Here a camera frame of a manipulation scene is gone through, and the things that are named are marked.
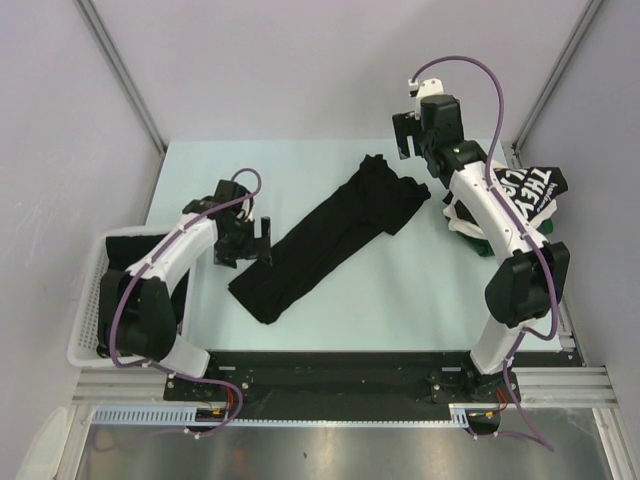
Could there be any black folded lettered t shirt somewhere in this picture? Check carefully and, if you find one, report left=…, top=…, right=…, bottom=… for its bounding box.
left=459, top=162, right=568, bottom=224

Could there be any aluminium frame rail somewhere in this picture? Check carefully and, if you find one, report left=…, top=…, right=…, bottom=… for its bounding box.
left=72, top=367, right=617, bottom=408

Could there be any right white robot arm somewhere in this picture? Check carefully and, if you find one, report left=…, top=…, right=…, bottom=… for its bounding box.
left=392, top=93, right=570, bottom=401

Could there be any purple cable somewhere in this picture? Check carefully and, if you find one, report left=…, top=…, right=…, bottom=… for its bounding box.
left=412, top=55, right=559, bottom=451
left=94, top=168, right=264, bottom=454

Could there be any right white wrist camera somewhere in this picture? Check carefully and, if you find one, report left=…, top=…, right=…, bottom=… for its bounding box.
left=408, top=78, right=444, bottom=115

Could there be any white plastic laundry basket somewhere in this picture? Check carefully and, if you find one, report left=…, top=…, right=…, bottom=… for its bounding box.
left=67, top=226, right=196, bottom=368

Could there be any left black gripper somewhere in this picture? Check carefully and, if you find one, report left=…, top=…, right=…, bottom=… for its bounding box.
left=215, top=216, right=270, bottom=269

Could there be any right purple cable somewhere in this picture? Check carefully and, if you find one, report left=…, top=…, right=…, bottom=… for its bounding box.
left=412, top=55, right=559, bottom=451

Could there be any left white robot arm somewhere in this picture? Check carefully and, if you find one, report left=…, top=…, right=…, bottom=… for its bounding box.
left=98, top=179, right=271, bottom=400

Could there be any black graphic t shirt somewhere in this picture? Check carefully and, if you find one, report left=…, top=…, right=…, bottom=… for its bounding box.
left=228, top=154, right=431, bottom=325

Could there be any white slotted cable duct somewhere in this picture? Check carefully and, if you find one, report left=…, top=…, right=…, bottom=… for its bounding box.
left=92, top=406, right=469, bottom=429

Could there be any green folded t shirt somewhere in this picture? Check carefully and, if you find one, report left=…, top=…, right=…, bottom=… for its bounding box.
left=460, top=218, right=554, bottom=258

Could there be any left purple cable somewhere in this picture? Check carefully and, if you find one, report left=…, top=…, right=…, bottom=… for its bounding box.
left=94, top=168, right=264, bottom=454

